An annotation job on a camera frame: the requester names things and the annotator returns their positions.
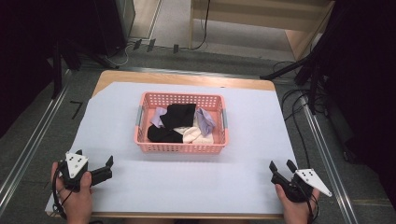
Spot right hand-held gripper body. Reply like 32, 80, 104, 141
278, 168, 333, 203

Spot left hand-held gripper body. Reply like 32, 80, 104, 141
57, 151, 94, 192

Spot person's right hand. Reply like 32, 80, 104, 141
275, 183, 321, 224

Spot person's left hand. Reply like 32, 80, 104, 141
50, 161, 94, 224

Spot pink plastic basket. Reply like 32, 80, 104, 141
134, 91, 231, 154

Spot black sock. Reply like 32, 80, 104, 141
159, 103, 198, 130
147, 124, 184, 144

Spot lavender sock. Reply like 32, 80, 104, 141
149, 106, 168, 129
195, 107, 217, 138

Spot cream sock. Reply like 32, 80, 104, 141
191, 117, 216, 145
173, 125, 203, 145

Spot black metal stand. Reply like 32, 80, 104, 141
49, 38, 82, 101
259, 46, 332, 117

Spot white table mat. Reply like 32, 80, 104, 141
45, 81, 298, 216

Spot wooden table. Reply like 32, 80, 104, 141
45, 69, 298, 220

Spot black cabinet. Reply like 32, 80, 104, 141
92, 0, 136, 58

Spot light wooden shelf unit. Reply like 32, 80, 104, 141
189, 0, 338, 62

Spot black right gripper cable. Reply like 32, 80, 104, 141
292, 178, 320, 224

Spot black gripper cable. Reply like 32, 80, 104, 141
292, 178, 320, 224
50, 164, 76, 220

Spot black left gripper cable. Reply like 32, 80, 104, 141
50, 164, 76, 220

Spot metal floor rail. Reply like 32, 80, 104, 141
0, 69, 73, 217
299, 92, 360, 224

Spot black floor cables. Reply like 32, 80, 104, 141
272, 60, 328, 170

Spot white floor cable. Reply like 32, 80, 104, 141
103, 40, 138, 68

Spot black hanging cable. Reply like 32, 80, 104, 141
191, 0, 212, 51

